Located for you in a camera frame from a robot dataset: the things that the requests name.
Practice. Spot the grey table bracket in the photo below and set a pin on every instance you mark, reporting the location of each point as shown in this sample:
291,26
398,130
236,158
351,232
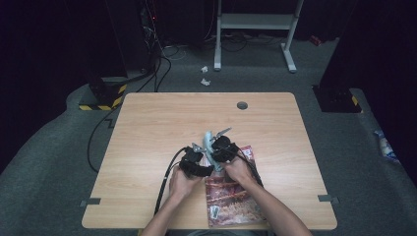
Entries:
326,198
91,201

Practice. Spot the dark equipment rack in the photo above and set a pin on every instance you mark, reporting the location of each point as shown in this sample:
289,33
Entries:
147,32

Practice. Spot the plastic packet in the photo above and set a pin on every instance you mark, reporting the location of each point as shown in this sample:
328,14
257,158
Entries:
384,147

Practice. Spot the person's left hand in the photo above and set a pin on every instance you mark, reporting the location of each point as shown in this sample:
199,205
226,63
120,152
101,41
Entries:
182,188

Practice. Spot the crumpled white paper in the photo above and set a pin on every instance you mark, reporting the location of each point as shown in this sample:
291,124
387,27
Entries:
205,82
204,69

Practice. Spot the small red object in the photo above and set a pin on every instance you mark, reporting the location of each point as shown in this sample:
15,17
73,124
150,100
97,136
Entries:
315,40

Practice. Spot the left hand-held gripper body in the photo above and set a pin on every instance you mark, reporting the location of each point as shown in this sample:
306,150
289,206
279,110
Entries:
191,155

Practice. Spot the white metal stand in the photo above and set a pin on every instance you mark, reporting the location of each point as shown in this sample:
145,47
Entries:
255,21

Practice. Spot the black curtain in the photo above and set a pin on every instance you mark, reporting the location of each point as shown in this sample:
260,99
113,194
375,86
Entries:
377,49
42,49

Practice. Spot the glossy magazine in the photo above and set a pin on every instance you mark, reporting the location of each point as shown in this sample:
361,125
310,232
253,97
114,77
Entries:
229,203

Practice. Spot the person's right hand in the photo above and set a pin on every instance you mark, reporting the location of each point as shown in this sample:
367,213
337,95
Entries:
239,170

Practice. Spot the black yellow striped stand base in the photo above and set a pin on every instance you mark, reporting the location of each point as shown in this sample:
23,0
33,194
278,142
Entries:
105,96
337,100

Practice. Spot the light blue cloth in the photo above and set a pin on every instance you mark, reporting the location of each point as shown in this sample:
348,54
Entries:
208,147

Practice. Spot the person's grey clothing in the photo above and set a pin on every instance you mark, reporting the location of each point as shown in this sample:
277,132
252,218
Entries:
223,233

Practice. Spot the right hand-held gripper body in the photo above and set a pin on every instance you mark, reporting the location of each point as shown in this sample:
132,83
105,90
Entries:
224,149

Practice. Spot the grey table grommet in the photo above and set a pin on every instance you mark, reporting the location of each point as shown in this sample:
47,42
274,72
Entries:
242,105

